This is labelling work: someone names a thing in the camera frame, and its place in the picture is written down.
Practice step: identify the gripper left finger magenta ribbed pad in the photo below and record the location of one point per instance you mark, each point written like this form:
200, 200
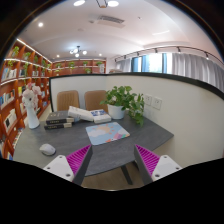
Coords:
72, 167

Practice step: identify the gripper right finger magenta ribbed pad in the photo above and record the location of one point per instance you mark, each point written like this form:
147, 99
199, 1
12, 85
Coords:
153, 167

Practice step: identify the white computer mouse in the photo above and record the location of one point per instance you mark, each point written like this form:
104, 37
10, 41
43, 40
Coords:
47, 149

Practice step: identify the colourful map mouse pad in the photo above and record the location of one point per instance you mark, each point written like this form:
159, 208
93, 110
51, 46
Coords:
106, 133

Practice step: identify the black table leg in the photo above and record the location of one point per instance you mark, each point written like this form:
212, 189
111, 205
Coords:
126, 174

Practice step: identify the lower black book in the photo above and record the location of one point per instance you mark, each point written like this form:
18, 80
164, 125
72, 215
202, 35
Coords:
57, 126

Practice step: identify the black book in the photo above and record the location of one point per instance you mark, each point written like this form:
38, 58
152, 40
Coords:
59, 117
57, 126

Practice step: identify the upper black book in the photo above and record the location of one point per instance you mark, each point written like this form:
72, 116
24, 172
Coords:
59, 117

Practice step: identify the open white book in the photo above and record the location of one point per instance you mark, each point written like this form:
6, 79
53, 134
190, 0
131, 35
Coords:
80, 113

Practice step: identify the white and blue book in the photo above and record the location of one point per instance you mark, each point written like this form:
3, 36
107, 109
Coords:
100, 116

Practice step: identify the left tan chair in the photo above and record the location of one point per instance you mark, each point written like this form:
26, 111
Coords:
65, 99

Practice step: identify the tan chair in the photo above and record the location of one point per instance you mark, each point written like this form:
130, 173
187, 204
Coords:
93, 100
65, 99

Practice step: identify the right tan chair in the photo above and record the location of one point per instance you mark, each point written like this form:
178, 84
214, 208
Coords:
93, 100

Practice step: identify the green plant in white pot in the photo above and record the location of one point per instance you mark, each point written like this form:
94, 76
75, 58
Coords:
122, 96

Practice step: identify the white vase with pink flowers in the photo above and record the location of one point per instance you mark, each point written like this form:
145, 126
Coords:
30, 101

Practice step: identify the white window curtain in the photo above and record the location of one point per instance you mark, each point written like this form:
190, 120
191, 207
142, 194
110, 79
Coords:
186, 65

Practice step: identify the ceiling chandelier lamp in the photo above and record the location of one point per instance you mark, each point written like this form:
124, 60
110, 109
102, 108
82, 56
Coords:
77, 52

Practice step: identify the orange wooden bookshelf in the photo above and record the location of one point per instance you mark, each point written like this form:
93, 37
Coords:
24, 65

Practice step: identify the ceiling air conditioner vent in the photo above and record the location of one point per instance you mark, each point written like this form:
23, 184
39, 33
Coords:
106, 20

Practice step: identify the right white wall socket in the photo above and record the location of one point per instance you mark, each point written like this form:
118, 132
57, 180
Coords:
156, 103

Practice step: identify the white wall socket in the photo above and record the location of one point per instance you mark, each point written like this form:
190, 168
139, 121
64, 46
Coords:
156, 103
148, 99

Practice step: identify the left white wall socket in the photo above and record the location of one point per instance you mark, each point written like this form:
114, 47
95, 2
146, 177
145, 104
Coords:
148, 99

